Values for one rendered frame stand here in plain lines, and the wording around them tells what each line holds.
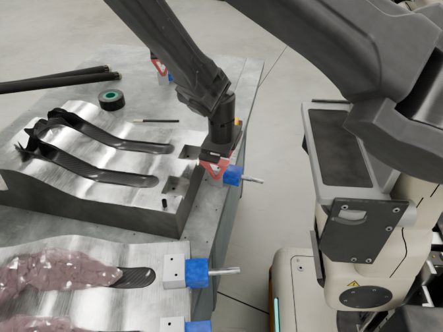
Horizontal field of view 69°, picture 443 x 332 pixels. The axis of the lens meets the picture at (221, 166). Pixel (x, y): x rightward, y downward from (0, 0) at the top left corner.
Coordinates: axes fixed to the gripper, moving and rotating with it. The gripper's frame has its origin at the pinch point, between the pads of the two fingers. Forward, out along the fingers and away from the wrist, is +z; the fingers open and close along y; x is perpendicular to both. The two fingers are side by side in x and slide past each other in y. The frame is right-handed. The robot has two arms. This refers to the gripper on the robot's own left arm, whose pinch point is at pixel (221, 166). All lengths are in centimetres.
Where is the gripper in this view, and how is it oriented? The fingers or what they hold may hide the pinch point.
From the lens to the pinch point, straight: 78.3
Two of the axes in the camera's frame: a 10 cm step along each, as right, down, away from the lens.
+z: 0.0, 7.2, 7.0
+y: -3.2, 6.6, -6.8
